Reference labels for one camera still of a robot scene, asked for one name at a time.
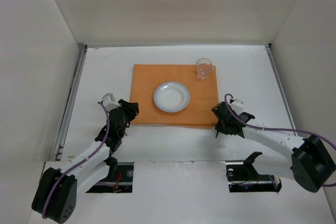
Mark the orange cloth placemat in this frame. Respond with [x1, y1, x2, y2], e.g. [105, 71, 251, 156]
[130, 64, 219, 129]

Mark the white round plate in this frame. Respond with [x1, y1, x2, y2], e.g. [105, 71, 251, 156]
[153, 81, 191, 113]

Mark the clear plastic cup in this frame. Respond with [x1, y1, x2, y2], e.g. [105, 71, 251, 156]
[196, 58, 213, 80]

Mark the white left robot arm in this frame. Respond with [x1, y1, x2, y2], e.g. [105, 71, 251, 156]
[32, 99, 139, 223]

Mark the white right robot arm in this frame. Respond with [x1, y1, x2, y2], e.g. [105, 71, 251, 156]
[212, 100, 335, 193]

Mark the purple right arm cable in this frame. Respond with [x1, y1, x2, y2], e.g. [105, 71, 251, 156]
[224, 93, 336, 188]

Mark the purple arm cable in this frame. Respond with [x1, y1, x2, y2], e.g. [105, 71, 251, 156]
[224, 93, 336, 188]
[41, 101, 110, 219]

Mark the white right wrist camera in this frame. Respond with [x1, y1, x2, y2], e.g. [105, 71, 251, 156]
[229, 99, 244, 114]

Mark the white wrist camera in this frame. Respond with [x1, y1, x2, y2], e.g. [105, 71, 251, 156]
[101, 93, 119, 112]
[229, 99, 244, 114]

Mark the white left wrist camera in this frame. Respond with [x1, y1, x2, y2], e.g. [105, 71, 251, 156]
[101, 93, 119, 112]

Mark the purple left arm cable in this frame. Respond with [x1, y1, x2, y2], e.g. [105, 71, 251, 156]
[41, 101, 110, 219]

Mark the left aluminium table rail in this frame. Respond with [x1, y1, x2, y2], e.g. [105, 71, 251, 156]
[50, 43, 87, 161]

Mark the aluminium table rail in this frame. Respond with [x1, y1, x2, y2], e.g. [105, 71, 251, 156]
[50, 43, 87, 161]
[265, 44, 296, 129]

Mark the right aluminium table rail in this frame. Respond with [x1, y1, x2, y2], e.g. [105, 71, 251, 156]
[265, 44, 296, 129]

